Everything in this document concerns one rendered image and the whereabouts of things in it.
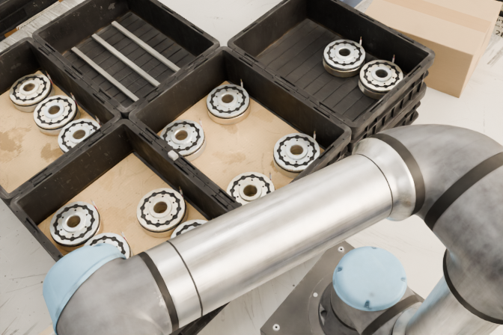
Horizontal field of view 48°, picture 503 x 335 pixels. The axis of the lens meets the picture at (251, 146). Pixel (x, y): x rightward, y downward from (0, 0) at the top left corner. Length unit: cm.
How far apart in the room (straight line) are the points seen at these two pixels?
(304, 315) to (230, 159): 37
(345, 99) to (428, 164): 80
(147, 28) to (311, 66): 47
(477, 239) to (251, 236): 22
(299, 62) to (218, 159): 35
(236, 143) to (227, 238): 81
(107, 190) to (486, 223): 89
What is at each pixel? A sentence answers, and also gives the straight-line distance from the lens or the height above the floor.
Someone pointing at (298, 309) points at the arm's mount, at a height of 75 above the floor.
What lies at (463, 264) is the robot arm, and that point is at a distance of 63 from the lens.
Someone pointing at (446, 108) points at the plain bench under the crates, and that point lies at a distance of 157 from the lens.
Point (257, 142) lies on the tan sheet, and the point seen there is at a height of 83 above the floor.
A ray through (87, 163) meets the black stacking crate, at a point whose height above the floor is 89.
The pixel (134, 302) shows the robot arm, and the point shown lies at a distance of 48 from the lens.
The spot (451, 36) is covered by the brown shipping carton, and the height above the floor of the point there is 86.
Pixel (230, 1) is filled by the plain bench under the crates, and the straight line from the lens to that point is 186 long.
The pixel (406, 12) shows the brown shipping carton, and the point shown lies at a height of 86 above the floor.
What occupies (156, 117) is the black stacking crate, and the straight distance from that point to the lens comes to 132.
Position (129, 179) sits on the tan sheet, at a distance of 129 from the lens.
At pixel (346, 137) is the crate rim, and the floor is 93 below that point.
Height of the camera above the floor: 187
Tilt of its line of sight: 53 degrees down
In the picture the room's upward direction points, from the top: 7 degrees counter-clockwise
